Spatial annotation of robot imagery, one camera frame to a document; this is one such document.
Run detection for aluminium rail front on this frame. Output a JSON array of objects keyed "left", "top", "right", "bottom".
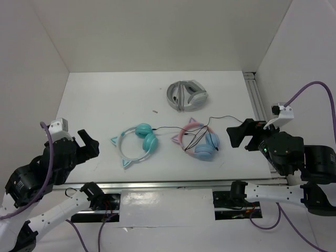
[{"left": 52, "top": 176, "right": 288, "bottom": 190}]

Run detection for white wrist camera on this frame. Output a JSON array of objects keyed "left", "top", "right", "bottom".
[
  {"left": 264, "top": 103, "right": 294, "bottom": 130},
  {"left": 48, "top": 118, "right": 72, "bottom": 142}
]

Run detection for aluminium rail right side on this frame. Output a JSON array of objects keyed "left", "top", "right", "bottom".
[{"left": 243, "top": 72, "right": 268, "bottom": 121}]

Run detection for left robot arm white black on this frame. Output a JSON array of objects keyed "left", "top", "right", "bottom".
[{"left": 1, "top": 130, "right": 104, "bottom": 251}]

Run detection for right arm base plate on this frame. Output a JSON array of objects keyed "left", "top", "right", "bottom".
[{"left": 213, "top": 191, "right": 263, "bottom": 221}]

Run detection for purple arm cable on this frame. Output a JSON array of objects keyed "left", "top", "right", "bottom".
[
  {"left": 248, "top": 80, "right": 336, "bottom": 252},
  {"left": 0, "top": 121, "right": 111, "bottom": 252}
]

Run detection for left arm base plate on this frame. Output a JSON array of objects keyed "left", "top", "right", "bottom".
[{"left": 70, "top": 193, "right": 121, "bottom": 223}]

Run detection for grey headphone cable bundle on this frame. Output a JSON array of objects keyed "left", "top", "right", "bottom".
[{"left": 173, "top": 81, "right": 184, "bottom": 111}]

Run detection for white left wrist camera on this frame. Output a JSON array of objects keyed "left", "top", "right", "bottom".
[{"left": 48, "top": 118, "right": 72, "bottom": 142}]

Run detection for teal cat-ear headphones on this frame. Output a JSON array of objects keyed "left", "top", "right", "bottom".
[{"left": 110, "top": 123, "right": 159, "bottom": 169}]

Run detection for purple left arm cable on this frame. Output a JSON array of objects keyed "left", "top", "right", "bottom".
[{"left": 0, "top": 121, "right": 111, "bottom": 252}]

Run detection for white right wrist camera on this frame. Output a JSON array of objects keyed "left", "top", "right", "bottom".
[{"left": 264, "top": 103, "right": 294, "bottom": 130}]

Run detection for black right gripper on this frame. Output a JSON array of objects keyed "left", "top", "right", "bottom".
[{"left": 224, "top": 117, "right": 285, "bottom": 175}]

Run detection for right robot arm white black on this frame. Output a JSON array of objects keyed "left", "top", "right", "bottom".
[{"left": 226, "top": 119, "right": 335, "bottom": 216}]

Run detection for pink blue cat-ear headphones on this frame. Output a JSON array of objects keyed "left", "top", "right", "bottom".
[{"left": 171, "top": 118, "right": 220, "bottom": 161}]

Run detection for grey white headphones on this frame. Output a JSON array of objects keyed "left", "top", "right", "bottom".
[{"left": 166, "top": 80, "right": 208, "bottom": 111}]

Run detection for black teal headphone cable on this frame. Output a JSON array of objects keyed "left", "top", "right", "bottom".
[{"left": 153, "top": 126, "right": 184, "bottom": 138}]

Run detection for aluminium rail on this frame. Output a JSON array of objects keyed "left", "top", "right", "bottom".
[
  {"left": 243, "top": 72, "right": 268, "bottom": 121},
  {"left": 52, "top": 176, "right": 288, "bottom": 190}
]

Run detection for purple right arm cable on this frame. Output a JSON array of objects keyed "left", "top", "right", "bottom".
[{"left": 248, "top": 80, "right": 336, "bottom": 252}]

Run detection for black pink headphone cable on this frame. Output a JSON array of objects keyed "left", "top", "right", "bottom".
[{"left": 182, "top": 115, "right": 244, "bottom": 152}]

